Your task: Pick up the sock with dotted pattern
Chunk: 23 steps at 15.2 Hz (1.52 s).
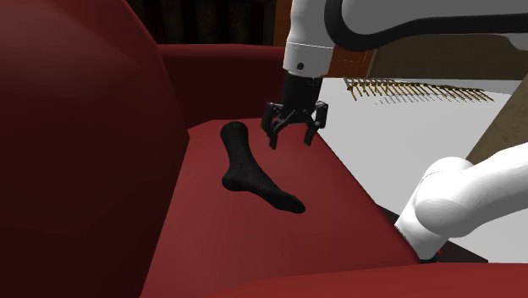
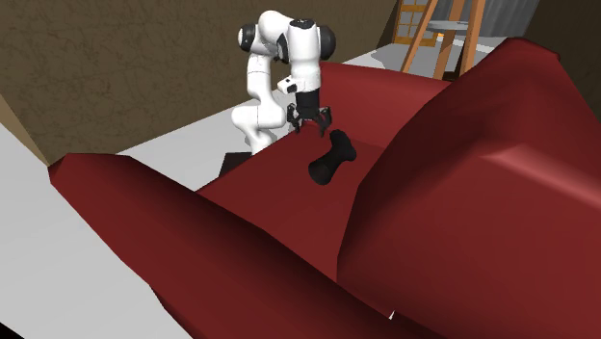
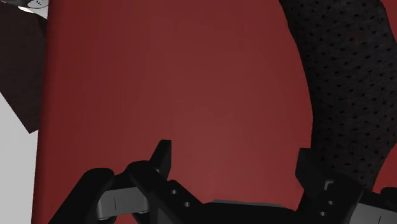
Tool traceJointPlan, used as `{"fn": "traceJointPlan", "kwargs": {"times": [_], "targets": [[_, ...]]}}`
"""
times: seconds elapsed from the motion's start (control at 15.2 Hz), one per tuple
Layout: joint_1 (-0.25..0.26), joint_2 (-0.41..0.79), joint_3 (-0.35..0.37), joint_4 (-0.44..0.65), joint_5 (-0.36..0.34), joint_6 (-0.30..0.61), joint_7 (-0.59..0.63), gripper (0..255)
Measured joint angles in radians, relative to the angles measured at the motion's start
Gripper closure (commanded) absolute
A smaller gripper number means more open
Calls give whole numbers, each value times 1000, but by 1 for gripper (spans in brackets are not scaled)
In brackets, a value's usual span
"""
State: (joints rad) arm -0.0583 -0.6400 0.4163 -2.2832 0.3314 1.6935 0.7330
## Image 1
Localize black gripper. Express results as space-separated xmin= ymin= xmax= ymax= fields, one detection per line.
xmin=261 ymin=70 xmax=330 ymax=151

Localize black sock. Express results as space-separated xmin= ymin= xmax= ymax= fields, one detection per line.
xmin=220 ymin=121 xmax=306 ymax=215

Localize brass slatted rack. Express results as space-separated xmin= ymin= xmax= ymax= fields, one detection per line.
xmin=343 ymin=76 xmax=495 ymax=103

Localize red sofa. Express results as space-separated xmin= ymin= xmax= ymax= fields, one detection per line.
xmin=0 ymin=0 xmax=528 ymax=298

